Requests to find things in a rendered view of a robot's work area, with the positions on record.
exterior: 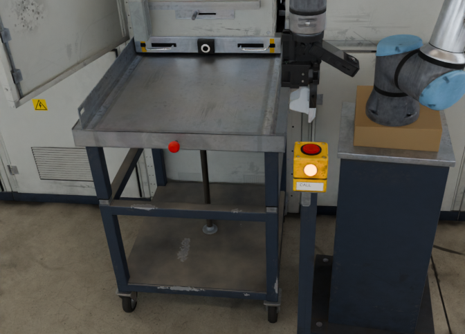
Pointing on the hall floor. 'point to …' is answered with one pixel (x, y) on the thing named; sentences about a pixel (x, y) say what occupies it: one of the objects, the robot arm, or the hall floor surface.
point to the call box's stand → (306, 261)
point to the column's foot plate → (321, 268)
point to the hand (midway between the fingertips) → (313, 115)
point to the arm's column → (383, 242)
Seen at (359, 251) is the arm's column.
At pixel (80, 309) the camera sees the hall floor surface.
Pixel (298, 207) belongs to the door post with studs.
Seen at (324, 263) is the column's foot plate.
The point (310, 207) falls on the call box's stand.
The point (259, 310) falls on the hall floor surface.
